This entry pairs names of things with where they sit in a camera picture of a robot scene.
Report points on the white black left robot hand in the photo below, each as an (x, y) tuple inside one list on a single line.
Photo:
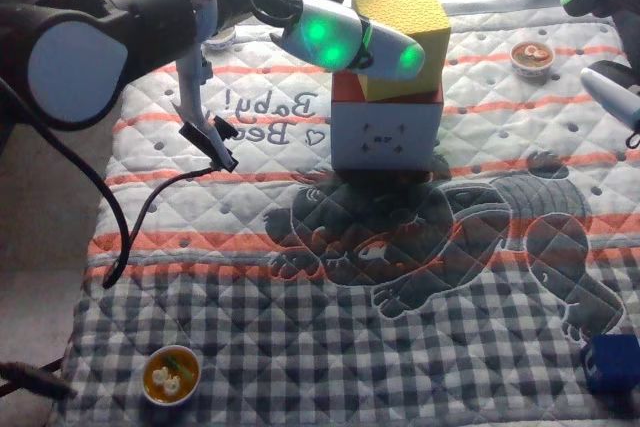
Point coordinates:
[(330, 42)]

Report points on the yellow foam cube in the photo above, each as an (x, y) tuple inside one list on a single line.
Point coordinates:
[(400, 2)]

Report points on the Rubik's cube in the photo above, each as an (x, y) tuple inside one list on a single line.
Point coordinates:
[(385, 132)]

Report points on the blue cube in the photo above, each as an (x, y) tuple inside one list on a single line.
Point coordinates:
[(612, 364)]

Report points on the white blue toy bowl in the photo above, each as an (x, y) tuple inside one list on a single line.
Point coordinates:
[(222, 42)]

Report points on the toy bowl with egg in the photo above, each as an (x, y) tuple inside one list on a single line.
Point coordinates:
[(532, 59)]

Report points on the grey quilt with bear print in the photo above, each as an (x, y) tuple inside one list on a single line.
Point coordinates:
[(300, 347)]

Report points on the toy bowl of orange soup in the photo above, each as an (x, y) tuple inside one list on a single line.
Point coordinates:
[(170, 374)]

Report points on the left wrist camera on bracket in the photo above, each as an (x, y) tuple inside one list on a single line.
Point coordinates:
[(192, 92)]

